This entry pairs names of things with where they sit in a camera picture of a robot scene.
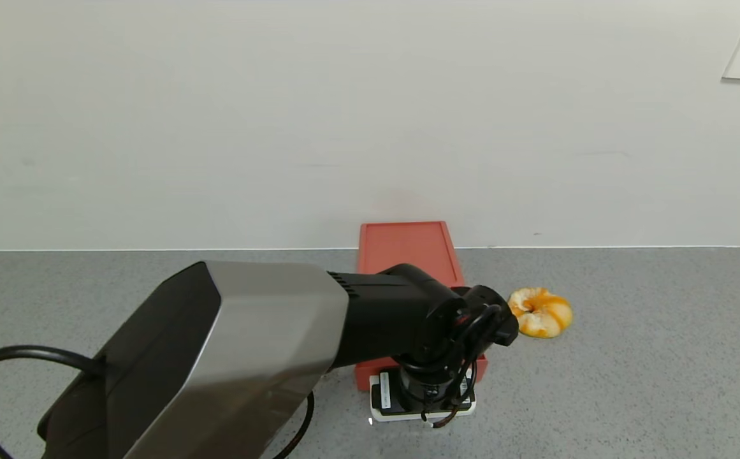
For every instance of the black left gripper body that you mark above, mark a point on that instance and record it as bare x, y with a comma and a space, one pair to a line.
387, 396

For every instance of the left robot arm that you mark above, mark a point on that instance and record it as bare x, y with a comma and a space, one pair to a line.
248, 331

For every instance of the orange white bagel roll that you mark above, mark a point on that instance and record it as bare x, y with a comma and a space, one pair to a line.
545, 312

